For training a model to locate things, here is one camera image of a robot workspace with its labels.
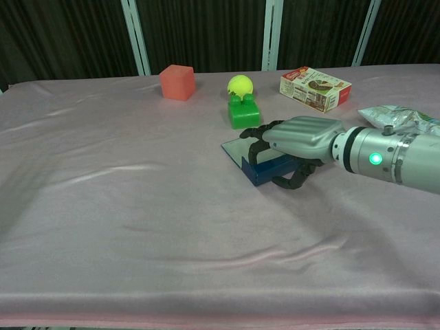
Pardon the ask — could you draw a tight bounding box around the black and silver right hand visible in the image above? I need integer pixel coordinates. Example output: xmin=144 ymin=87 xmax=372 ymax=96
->
xmin=239 ymin=115 xmax=346 ymax=190

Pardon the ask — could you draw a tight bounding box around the blue glasses case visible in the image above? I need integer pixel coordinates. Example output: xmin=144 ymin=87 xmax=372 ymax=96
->
xmin=221 ymin=137 xmax=300 ymax=188

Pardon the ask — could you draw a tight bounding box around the pink tablecloth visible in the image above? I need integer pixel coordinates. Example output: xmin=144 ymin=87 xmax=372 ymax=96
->
xmin=0 ymin=63 xmax=440 ymax=327

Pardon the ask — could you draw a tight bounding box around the white and red snack carton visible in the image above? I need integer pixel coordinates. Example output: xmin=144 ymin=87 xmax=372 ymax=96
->
xmin=279 ymin=67 xmax=353 ymax=113

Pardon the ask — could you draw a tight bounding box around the green toy brick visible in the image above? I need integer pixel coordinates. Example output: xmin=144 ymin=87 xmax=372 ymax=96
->
xmin=227 ymin=93 xmax=262 ymax=130

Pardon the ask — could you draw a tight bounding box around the yellow tennis ball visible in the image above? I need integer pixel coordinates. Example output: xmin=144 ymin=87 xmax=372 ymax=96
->
xmin=228 ymin=75 xmax=254 ymax=98

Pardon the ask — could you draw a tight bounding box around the white plastic snack bag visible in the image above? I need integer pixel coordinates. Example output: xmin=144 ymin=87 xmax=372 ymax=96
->
xmin=357 ymin=104 xmax=440 ymax=137

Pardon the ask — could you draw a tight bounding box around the red foam cube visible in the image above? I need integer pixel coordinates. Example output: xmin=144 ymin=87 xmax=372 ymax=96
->
xmin=159 ymin=64 xmax=196 ymax=102

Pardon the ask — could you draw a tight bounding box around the white partition post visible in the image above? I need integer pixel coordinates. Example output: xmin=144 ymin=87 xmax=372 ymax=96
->
xmin=120 ymin=0 xmax=152 ymax=76
xmin=261 ymin=0 xmax=285 ymax=72
xmin=351 ymin=0 xmax=382 ymax=67

